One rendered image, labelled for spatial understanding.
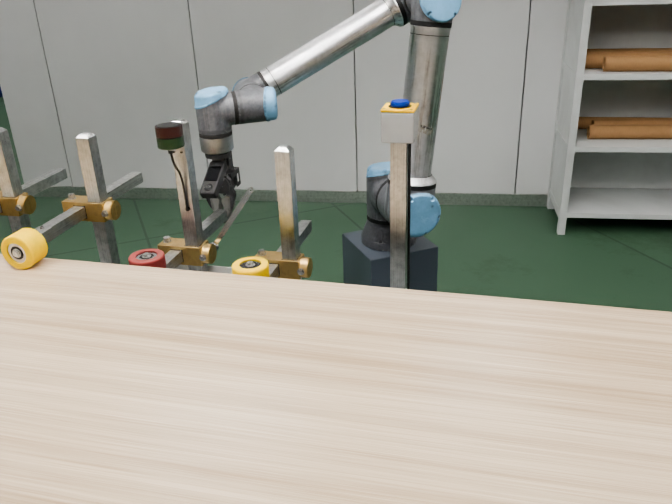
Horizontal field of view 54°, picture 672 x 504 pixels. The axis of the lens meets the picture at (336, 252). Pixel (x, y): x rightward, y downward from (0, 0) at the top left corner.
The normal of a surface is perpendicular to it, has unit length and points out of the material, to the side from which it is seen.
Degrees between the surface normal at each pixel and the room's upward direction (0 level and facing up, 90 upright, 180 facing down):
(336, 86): 90
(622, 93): 90
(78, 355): 0
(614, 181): 90
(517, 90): 90
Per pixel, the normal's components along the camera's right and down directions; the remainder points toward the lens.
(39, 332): -0.04, -0.91
